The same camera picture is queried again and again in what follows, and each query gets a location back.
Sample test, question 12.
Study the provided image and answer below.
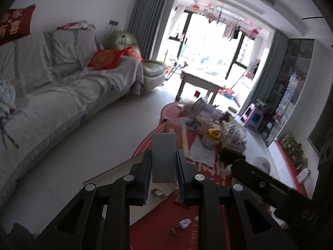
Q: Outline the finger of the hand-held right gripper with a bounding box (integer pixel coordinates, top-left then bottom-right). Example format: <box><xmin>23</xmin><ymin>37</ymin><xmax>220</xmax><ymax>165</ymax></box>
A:
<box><xmin>231</xmin><ymin>160</ymin><xmax>289</xmax><ymax>206</ymax></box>

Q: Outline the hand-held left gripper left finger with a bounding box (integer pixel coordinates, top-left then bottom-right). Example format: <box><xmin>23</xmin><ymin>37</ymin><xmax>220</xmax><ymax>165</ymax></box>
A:
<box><xmin>16</xmin><ymin>150</ymin><xmax>153</xmax><ymax>250</ymax></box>

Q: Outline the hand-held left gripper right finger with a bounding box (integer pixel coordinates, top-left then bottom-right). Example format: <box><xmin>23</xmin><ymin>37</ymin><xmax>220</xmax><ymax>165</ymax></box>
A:
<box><xmin>176</xmin><ymin>149</ymin><xmax>299</xmax><ymax>250</ymax></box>

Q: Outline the grey rectangular box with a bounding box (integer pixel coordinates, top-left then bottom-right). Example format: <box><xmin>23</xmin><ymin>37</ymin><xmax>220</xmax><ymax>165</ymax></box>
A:
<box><xmin>152</xmin><ymin>133</ymin><xmax>177</xmax><ymax>183</ymax></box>

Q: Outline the grey tray white inside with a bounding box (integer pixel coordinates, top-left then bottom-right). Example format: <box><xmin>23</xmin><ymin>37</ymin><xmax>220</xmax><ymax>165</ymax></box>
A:
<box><xmin>83</xmin><ymin>158</ymin><xmax>180</xmax><ymax>227</ymax></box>

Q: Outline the white fan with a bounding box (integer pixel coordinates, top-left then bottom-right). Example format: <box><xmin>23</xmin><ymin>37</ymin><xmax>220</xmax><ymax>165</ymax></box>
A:
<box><xmin>251</xmin><ymin>156</ymin><xmax>271</xmax><ymax>175</ymax></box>

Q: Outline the white plastic packet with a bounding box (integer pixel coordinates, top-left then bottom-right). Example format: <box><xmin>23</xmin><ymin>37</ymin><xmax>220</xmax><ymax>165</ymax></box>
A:
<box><xmin>186</xmin><ymin>138</ymin><xmax>217</xmax><ymax>167</ymax></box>

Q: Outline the red low cabinet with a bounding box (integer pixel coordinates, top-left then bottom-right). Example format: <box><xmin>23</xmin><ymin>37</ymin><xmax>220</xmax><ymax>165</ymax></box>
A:
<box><xmin>268</xmin><ymin>139</ymin><xmax>313</xmax><ymax>198</ymax></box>

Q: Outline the green potted plant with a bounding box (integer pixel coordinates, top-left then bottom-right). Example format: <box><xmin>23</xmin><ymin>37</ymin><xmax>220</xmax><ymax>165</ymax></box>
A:
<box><xmin>280</xmin><ymin>134</ymin><xmax>306</xmax><ymax>167</ymax></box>

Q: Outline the glass jar yellow lid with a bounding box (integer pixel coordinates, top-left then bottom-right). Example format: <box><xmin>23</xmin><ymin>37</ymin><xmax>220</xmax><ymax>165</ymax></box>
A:
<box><xmin>201</xmin><ymin>127</ymin><xmax>223</xmax><ymax>150</ymax></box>

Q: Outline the pink plastic stool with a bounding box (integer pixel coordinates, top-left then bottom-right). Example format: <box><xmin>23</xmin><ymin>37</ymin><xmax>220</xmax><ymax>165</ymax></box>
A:
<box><xmin>241</xmin><ymin>104</ymin><xmax>264</xmax><ymax>132</ymax></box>

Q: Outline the red printed tablecloth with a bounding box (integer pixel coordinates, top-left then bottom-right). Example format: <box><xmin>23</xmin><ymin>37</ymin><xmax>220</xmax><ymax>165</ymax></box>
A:
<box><xmin>129</xmin><ymin>101</ymin><xmax>261</xmax><ymax>250</ymax></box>

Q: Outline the black tablet stand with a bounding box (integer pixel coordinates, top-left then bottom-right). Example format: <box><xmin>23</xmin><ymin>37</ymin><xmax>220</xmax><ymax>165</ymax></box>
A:
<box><xmin>186</xmin><ymin>97</ymin><xmax>209</xmax><ymax>131</ymax></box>

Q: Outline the glass door cabinet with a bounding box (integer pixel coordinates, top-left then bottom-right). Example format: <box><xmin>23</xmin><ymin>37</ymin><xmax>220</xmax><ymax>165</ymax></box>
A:
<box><xmin>260</xmin><ymin>39</ymin><xmax>316</xmax><ymax>148</ymax></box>

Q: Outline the white balcony table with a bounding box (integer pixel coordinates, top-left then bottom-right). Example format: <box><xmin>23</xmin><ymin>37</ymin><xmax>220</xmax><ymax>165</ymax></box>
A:
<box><xmin>176</xmin><ymin>69</ymin><xmax>225</xmax><ymax>103</ymax></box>

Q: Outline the beige recliner armchair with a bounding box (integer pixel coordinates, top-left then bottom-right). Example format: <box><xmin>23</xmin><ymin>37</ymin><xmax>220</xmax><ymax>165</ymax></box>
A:
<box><xmin>109</xmin><ymin>31</ymin><xmax>167</xmax><ymax>91</ymax></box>

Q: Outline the grey curtain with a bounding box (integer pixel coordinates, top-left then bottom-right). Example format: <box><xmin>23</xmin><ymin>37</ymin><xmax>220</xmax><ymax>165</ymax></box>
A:
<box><xmin>126</xmin><ymin>0</ymin><xmax>177</xmax><ymax>63</ymax></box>
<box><xmin>238</xmin><ymin>30</ymin><xmax>289</xmax><ymax>115</ymax></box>

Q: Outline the sofa with white cover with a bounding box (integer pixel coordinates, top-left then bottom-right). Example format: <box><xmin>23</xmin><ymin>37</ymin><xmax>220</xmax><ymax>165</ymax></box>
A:
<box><xmin>0</xmin><ymin>29</ymin><xmax>145</xmax><ymax>201</ymax></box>

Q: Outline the red gold patterned cushion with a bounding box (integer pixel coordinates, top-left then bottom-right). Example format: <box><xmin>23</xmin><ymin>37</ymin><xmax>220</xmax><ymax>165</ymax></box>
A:
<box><xmin>88</xmin><ymin>49</ymin><xmax>125</xmax><ymax>71</ymax></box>

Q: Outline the small red cushion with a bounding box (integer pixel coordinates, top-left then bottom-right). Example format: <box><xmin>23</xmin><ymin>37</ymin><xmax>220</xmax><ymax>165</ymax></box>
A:
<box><xmin>122</xmin><ymin>46</ymin><xmax>143</xmax><ymax>62</ymax></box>

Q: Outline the hanging laundry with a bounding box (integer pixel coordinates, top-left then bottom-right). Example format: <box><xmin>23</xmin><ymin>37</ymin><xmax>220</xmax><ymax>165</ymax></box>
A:
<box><xmin>191</xmin><ymin>2</ymin><xmax>262</xmax><ymax>42</ymax></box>

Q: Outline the light blue cloth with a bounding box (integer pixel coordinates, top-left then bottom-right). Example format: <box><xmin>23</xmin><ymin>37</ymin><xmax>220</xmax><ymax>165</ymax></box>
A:
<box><xmin>0</xmin><ymin>79</ymin><xmax>17</xmax><ymax>120</ymax></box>

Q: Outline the large red lettered cushion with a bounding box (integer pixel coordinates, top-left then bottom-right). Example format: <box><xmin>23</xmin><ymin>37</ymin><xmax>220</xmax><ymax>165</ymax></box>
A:
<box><xmin>0</xmin><ymin>4</ymin><xmax>36</xmax><ymax>46</ymax></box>

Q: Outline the striped cord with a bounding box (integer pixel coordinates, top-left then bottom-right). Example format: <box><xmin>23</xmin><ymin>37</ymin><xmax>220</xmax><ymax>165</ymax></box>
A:
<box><xmin>0</xmin><ymin>125</ymin><xmax>20</xmax><ymax>149</ymax></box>

